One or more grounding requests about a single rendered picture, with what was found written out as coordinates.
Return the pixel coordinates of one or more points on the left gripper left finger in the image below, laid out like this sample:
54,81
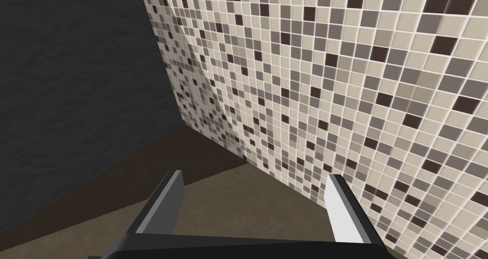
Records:
162,205

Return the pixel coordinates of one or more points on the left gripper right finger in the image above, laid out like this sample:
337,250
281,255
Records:
347,213

